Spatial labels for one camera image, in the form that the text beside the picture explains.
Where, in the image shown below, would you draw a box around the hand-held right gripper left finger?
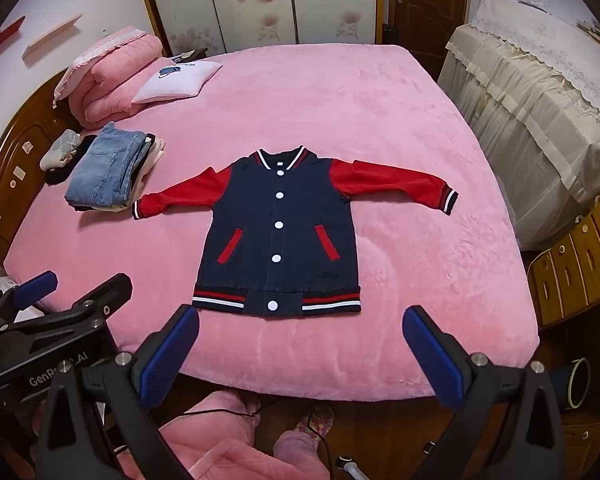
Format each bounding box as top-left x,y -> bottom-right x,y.
34,304 -> 201,480

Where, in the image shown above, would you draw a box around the pink bed blanket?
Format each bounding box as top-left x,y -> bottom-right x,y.
4,44 -> 540,402

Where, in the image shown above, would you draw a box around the wooden drawer cabinet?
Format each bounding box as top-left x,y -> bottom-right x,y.
526,190 -> 600,331

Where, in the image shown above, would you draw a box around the person's pink padded clothing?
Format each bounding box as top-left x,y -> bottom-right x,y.
157,389 -> 331,480

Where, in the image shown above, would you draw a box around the floral slipper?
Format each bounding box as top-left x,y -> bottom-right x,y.
292,402 -> 337,443

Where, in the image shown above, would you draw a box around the cloth-covered furniture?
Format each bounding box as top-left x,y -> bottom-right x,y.
437,0 -> 600,251

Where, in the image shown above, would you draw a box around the folded blue jeans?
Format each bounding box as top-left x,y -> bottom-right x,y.
63,122 -> 148,209

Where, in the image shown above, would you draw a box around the wooden wall shelf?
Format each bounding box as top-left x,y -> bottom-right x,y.
22,14 -> 83,61

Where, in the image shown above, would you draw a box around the brown wooden door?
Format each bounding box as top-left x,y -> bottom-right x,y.
390,0 -> 473,81

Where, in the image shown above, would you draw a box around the dark bedside table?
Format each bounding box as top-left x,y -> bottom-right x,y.
169,48 -> 210,65

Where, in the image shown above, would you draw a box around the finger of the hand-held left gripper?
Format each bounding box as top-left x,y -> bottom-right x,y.
0,273 -> 133,358
0,271 -> 59,328

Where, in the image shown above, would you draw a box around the white printed pillow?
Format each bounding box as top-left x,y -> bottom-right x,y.
131,60 -> 224,105

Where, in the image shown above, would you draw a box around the wooden headboard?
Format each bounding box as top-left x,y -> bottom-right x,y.
0,67 -> 81,266

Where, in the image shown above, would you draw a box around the red wall bracket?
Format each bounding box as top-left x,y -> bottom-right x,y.
0,16 -> 27,46

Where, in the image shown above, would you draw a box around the folded cream clothes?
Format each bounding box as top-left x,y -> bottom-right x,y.
125,132 -> 167,211

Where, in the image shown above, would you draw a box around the black cloth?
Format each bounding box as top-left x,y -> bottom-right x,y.
44,134 -> 98,186

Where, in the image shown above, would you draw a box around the navy and red baseball jacket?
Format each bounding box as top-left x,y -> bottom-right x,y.
131,146 -> 459,317

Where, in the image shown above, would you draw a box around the folded pink quilt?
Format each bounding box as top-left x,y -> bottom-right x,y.
52,25 -> 165,130

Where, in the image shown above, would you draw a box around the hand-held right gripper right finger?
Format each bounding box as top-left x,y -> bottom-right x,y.
402,305 -> 566,480

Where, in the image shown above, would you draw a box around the grey patterned cloth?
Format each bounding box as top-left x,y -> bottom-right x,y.
40,129 -> 83,171

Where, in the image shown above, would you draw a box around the white cable connector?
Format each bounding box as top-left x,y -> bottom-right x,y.
337,455 -> 368,480

